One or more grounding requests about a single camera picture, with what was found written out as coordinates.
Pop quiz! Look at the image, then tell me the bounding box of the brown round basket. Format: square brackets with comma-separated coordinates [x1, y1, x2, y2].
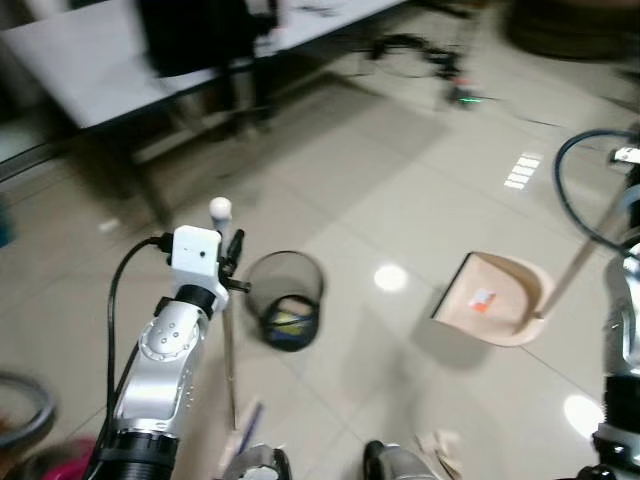
[503, 0, 640, 63]

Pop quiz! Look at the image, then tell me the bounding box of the grey ring object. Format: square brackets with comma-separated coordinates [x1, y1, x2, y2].
[0, 371, 58, 453]

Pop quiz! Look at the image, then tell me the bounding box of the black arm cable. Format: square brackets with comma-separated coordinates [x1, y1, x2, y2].
[104, 234, 177, 401]
[554, 129, 640, 263]

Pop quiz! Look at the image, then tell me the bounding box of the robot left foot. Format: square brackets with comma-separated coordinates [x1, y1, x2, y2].
[222, 445, 293, 480]

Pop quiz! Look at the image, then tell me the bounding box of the white table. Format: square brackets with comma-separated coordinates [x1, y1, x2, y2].
[0, 0, 406, 133]

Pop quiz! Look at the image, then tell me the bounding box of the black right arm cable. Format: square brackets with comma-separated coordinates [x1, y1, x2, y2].
[554, 129, 640, 263]

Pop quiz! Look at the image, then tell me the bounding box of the broom with white-capped handle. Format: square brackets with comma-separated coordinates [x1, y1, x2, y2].
[208, 197, 269, 473]

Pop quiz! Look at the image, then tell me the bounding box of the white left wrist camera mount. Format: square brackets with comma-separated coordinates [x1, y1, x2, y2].
[169, 226, 224, 292]

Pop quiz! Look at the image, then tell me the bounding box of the black floor cable bundle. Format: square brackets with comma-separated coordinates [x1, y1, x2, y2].
[365, 33, 486, 107]

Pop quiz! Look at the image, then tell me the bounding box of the crumpled beige paper scrap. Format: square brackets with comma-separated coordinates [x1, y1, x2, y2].
[414, 429, 467, 479]

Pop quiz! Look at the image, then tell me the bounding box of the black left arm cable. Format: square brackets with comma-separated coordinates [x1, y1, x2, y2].
[104, 234, 177, 401]

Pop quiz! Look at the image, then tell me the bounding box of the black chair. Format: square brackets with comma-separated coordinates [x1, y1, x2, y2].
[138, 0, 286, 139]

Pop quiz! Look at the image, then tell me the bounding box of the beige long-handled dustpan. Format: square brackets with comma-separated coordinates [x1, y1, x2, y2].
[431, 185, 631, 348]

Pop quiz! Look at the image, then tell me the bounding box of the black mesh wastebasket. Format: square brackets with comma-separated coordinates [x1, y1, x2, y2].
[245, 251, 325, 353]

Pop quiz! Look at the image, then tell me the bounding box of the pink object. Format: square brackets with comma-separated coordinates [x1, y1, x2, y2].
[0, 438, 96, 480]

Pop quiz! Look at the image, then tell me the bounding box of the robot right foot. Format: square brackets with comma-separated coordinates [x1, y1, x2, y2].
[363, 439, 443, 480]

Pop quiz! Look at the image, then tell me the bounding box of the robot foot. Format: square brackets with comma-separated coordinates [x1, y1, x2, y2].
[363, 439, 443, 480]
[222, 445, 293, 480]

